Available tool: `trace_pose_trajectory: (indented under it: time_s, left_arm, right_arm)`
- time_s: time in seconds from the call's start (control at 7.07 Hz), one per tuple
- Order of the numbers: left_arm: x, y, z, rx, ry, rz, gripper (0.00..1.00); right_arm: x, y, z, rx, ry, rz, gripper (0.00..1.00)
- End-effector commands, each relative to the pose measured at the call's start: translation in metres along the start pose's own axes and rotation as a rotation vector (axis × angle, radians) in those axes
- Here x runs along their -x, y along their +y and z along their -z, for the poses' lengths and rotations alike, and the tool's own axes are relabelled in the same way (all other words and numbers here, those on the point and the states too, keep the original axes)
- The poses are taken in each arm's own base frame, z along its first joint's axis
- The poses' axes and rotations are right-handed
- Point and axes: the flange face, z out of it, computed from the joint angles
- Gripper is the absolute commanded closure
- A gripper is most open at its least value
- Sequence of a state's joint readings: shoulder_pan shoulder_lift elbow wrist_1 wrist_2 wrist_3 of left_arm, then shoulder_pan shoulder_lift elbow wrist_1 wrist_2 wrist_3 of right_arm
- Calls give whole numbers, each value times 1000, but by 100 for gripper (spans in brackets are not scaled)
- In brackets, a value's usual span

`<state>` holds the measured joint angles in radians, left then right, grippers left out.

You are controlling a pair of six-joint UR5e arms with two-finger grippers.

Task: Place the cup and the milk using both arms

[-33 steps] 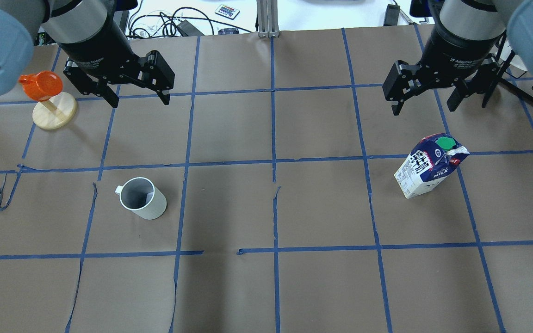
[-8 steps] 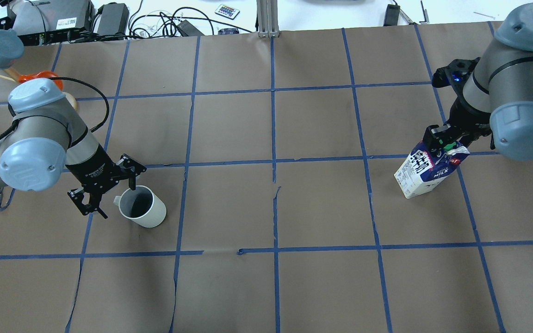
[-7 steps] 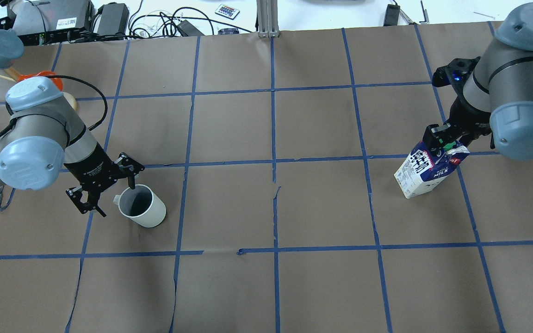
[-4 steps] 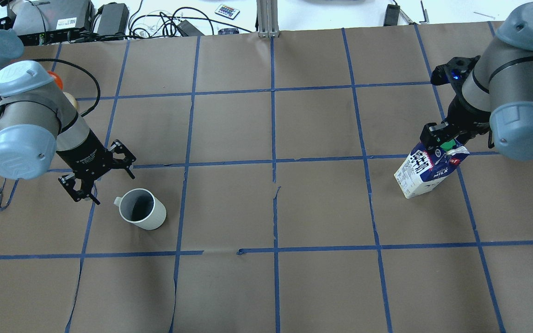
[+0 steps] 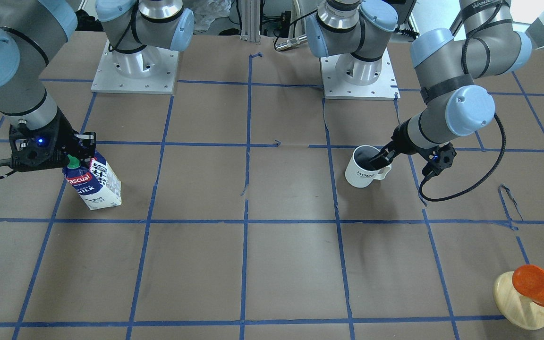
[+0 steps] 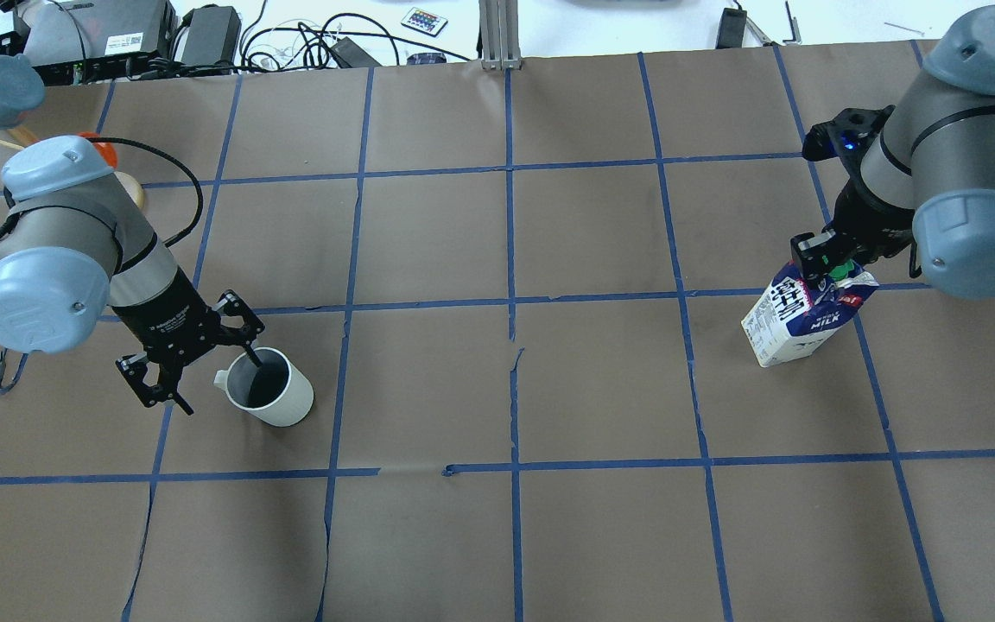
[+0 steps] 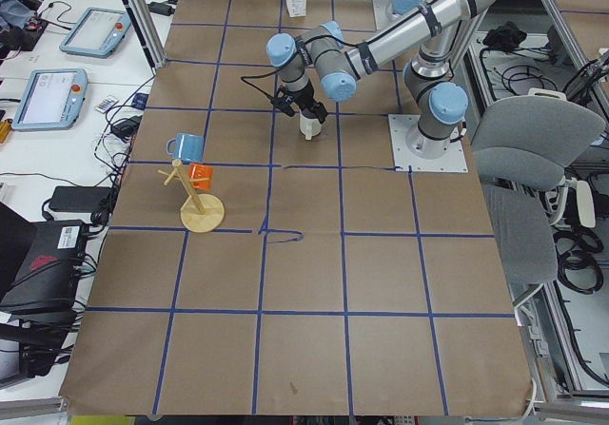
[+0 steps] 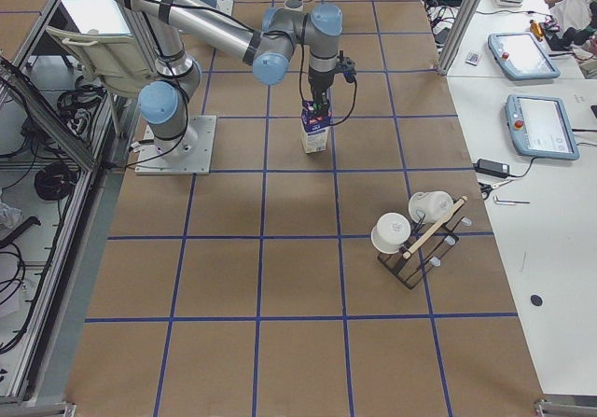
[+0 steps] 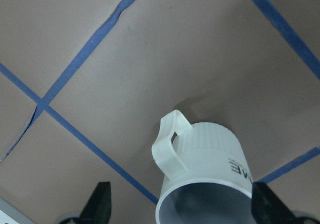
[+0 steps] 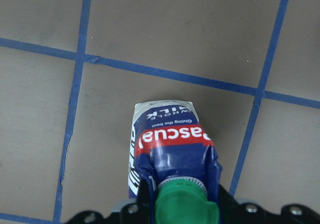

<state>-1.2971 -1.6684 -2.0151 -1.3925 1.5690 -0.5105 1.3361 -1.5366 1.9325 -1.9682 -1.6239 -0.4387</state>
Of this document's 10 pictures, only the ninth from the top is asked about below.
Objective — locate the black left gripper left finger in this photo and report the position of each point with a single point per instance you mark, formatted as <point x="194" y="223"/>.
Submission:
<point x="98" y="207"/>

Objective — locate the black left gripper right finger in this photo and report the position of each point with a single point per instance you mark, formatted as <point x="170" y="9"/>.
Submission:
<point x="266" y="207"/>

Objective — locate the white ribbed mug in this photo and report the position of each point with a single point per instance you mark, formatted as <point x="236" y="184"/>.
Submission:
<point x="207" y="178"/>

